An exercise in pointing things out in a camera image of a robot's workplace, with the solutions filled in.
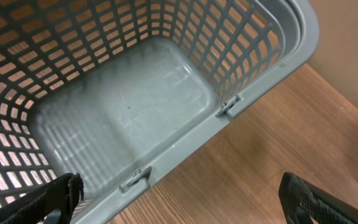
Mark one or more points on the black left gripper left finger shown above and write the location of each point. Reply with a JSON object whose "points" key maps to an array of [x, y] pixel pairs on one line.
{"points": [[53, 202]]}

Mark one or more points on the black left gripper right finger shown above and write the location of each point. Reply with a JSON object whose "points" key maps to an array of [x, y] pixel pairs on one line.
{"points": [[303, 202]]}

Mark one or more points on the grey plastic mesh basket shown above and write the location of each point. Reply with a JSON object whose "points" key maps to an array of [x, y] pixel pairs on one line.
{"points": [[122, 92]]}

